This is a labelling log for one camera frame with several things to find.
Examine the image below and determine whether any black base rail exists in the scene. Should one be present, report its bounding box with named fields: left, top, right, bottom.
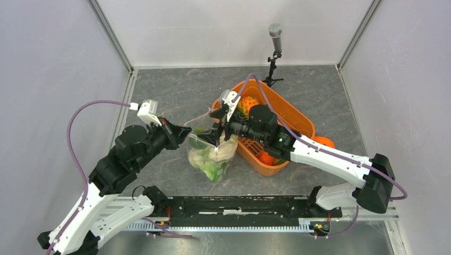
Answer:
left=120, top=194, right=400, bottom=235

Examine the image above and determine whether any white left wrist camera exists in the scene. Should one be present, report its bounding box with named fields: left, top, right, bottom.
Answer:
left=129, top=99, right=162, bottom=126

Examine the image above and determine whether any orange toy pineapple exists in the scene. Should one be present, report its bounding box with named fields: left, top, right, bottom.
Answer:
left=236, top=96, right=260, bottom=118

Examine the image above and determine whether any black microphone tripod stand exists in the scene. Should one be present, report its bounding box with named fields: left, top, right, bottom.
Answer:
left=263, top=51, right=284, bottom=88

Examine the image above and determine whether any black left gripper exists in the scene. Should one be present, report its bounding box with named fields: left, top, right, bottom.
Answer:
left=133, top=114, right=191, bottom=170

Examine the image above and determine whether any orange plastic basket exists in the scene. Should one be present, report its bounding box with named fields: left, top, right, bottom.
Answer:
left=211, top=79, right=316, bottom=177

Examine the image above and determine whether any yellow green toy mango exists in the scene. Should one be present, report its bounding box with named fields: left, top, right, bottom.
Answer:
left=188, top=128, right=211, bottom=149

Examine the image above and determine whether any green toy cucumber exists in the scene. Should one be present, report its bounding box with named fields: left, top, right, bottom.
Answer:
left=273, top=159, right=286, bottom=166

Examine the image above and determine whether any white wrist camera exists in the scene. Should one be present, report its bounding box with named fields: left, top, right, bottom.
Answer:
left=129, top=99, right=162, bottom=126
left=220, top=89, right=241, bottom=122

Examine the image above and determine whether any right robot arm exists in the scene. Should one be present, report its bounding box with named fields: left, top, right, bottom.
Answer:
left=198, top=105, right=395, bottom=217

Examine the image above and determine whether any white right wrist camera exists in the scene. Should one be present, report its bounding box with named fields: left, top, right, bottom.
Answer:
left=220, top=89, right=241, bottom=122

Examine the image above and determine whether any clear dotted zip top bag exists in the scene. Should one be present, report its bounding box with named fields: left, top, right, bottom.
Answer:
left=185, top=109, right=238, bottom=182

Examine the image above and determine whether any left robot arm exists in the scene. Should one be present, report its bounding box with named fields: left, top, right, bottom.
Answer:
left=37, top=117, right=192, bottom=254

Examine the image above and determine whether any green toy lettuce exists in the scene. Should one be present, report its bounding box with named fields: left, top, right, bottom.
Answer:
left=198, top=161, right=228, bottom=182

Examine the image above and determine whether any white toy cabbage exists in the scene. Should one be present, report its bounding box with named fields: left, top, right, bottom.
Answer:
left=188, top=135, right=238, bottom=170

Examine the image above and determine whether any orange toy handle block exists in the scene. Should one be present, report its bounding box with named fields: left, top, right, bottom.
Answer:
left=312, top=136, right=335, bottom=148

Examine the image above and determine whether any grey microphone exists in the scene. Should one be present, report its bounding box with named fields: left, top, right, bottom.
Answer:
left=269, top=23, right=282, bottom=54

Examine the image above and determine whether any orange toy carrot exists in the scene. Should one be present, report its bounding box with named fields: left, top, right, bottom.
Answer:
left=257, top=151, right=274, bottom=166

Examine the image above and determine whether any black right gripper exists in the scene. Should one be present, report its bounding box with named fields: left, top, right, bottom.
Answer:
left=198, top=106, right=268, bottom=149

